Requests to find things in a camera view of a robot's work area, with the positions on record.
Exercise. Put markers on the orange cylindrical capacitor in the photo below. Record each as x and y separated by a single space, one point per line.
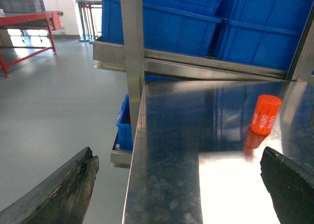
265 114

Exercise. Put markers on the red metal frame table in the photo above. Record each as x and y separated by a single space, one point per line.
48 20

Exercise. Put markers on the blue plastic crate right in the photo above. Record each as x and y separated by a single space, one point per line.
263 33

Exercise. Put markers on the blue plastic crate left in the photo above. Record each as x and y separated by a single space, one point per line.
180 26

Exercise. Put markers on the stainless steel rack frame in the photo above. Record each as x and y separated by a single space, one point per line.
131 57

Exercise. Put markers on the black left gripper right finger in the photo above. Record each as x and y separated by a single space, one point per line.
291 187

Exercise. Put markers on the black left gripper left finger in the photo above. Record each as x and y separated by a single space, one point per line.
61 198

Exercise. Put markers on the blue plastic crate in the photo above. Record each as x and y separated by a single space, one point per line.
263 33
180 26

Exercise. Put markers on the blue crate lower shelf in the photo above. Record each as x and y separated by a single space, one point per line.
124 126

